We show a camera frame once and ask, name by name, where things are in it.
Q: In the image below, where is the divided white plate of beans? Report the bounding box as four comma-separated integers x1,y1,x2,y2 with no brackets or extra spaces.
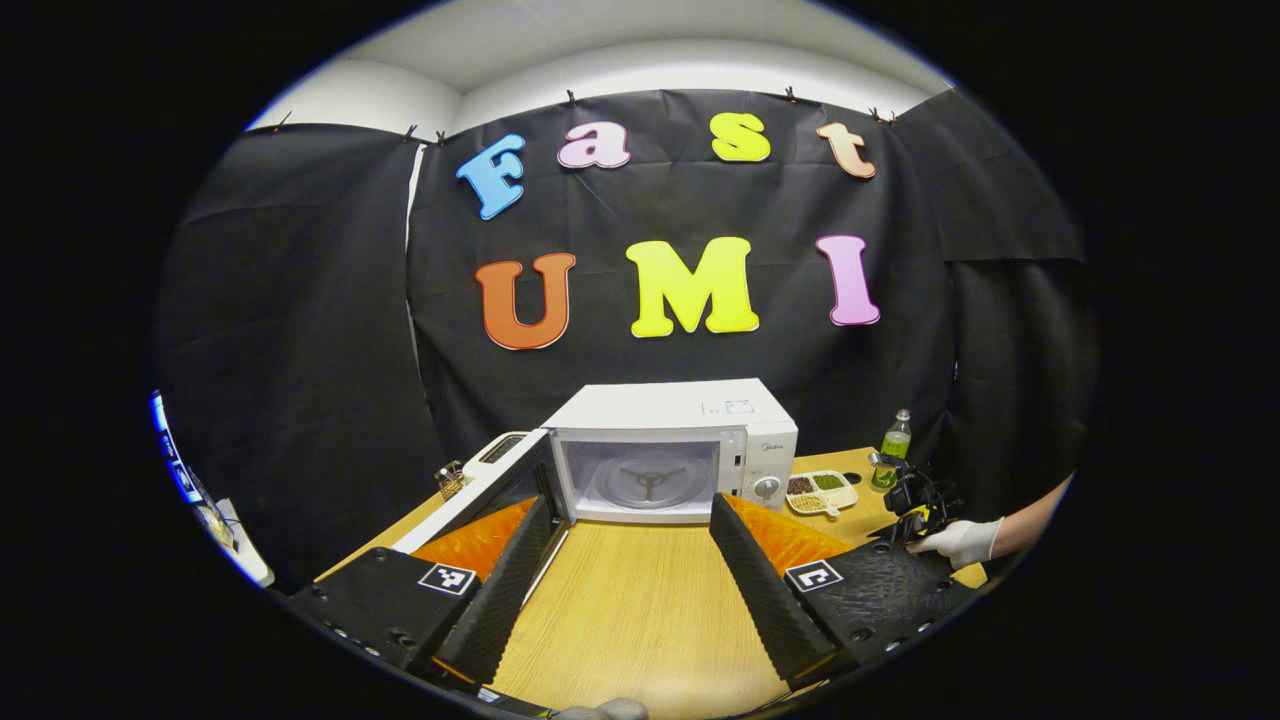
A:
785,470,859,518

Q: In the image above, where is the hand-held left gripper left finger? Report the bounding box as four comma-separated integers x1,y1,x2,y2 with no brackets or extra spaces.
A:
285,495,567,691

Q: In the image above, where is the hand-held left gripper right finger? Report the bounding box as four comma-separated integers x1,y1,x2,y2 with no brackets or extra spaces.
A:
709,492,986,693

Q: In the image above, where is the black backdrop cloth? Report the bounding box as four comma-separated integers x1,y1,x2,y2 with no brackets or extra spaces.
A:
150,88,1101,591

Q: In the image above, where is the green drink bottle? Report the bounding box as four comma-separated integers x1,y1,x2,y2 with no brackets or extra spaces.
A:
872,408,913,491

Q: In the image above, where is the white microwave oven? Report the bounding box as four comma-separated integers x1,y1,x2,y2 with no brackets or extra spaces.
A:
390,378,799,606

